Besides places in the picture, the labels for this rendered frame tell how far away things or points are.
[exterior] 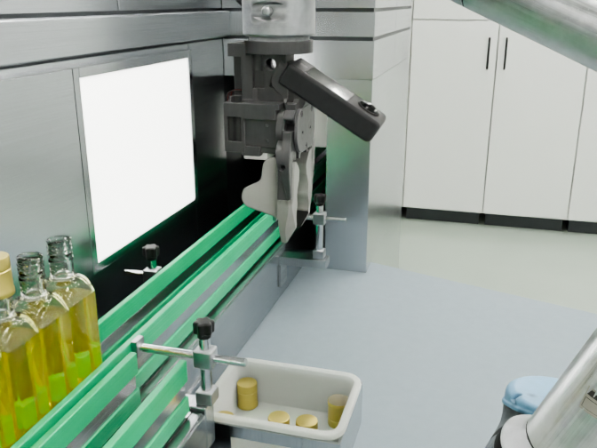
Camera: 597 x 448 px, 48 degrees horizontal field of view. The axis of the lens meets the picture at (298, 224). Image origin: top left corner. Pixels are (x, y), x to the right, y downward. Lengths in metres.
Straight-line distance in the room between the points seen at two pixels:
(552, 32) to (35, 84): 0.68
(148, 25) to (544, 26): 0.81
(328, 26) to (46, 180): 0.83
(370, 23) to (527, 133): 2.89
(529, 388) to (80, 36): 0.82
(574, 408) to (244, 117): 0.42
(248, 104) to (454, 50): 3.69
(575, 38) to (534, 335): 0.91
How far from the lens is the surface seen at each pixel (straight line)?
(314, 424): 1.05
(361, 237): 1.71
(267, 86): 0.71
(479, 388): 1.29
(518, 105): 4.38
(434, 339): 1.44
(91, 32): 1.16
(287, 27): 0.68
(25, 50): 1.03
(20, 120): 1.00
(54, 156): 1.06
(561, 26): 0.70
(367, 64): 1.62
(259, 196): 0.72
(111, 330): 1.08
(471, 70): 4.36
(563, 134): 4.43
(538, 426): 0.68
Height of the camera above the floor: 1.42
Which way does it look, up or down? 19 degrees down
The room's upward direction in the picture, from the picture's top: straight up
